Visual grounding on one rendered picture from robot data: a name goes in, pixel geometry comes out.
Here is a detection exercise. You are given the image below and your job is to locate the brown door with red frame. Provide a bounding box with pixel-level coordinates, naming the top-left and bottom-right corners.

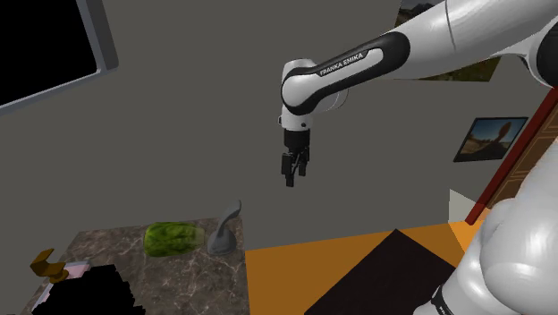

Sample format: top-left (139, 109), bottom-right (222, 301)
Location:
top-left (463, 86), bottom-right (558, 226)

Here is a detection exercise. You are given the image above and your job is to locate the grey framed window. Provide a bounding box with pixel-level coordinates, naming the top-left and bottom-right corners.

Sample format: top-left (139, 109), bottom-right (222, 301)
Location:
top-left (0, 0), bottom-right (120, 118)

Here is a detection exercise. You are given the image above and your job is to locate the green lettuce head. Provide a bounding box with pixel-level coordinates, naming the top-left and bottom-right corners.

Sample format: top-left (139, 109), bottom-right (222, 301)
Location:
top-left (142, 220), bottom-right (207, 259)

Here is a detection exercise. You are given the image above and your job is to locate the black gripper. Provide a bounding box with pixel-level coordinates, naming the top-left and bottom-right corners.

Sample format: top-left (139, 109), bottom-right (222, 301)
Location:
top-left (280, 128), bottom-right (312, 188)

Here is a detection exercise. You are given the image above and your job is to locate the grey curved faucet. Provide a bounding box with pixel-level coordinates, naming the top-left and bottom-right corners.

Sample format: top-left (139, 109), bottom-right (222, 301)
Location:
top-left (206, 199), bottom-right (243, 257)

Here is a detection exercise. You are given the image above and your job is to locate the small black framed wall picture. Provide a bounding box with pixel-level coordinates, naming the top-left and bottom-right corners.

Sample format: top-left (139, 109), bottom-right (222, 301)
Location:
top-left (452, 115), bottom-right (530, 164)

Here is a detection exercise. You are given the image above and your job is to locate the pink sink basin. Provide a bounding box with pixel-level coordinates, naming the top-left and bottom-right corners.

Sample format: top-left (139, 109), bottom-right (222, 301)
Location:
top-left (31, 260), bottom-right (93, 307)

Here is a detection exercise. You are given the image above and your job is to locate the black blocky object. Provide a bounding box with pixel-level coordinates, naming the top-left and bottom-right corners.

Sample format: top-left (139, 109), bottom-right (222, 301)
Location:
top-left (30, 263), bottom-right (148, 315)

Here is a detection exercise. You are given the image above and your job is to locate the dark robot stand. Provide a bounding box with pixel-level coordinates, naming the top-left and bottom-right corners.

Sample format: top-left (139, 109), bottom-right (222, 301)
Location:
top-left (303, 227), bottom-right (457, 315)

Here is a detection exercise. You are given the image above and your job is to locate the brass tap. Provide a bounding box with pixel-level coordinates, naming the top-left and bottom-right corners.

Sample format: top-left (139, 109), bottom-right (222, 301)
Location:
top-left (29, 248), bottom-right (72, 285)

